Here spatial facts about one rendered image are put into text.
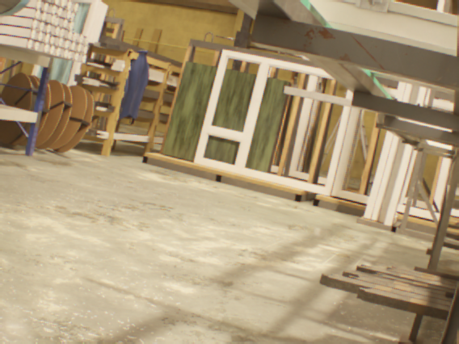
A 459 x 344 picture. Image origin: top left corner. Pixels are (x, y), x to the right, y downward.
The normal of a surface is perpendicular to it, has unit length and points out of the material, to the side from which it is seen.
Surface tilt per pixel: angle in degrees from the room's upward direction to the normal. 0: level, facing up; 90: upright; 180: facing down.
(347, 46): 90
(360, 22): 90
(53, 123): 80
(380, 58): 90
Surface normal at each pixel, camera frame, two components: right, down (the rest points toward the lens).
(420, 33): -0.29, -0.01
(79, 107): -0.59, -0.35
